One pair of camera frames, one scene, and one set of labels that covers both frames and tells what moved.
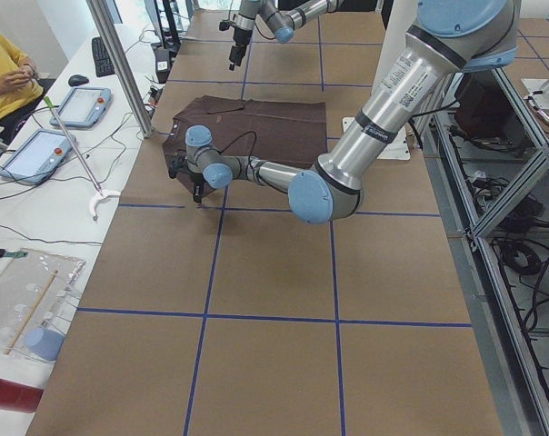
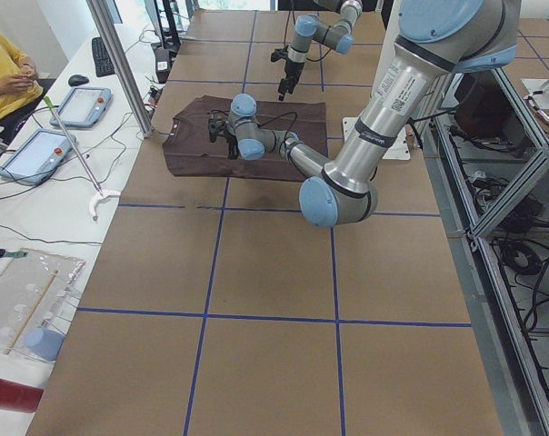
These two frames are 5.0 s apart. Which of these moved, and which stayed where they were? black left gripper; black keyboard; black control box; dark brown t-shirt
Moved: black left gripper
Stayed: dark brown t-shirt; black keyboard; black control box
